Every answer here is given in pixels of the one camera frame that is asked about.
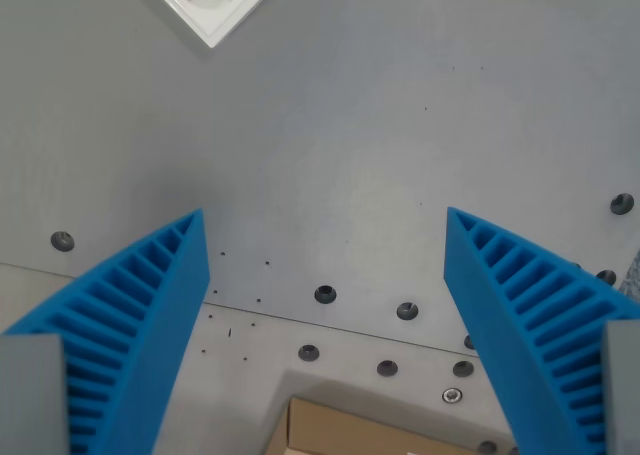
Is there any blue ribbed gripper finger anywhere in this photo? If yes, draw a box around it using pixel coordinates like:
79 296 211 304
0 207 210 455
443 206 640 455

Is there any white wall socket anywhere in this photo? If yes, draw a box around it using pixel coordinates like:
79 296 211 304
139 0 286 50

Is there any grey speckled cloth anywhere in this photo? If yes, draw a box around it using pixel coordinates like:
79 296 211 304
618 247 640 302

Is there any brown cardboard box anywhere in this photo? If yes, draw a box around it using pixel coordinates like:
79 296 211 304
260 397 517 455

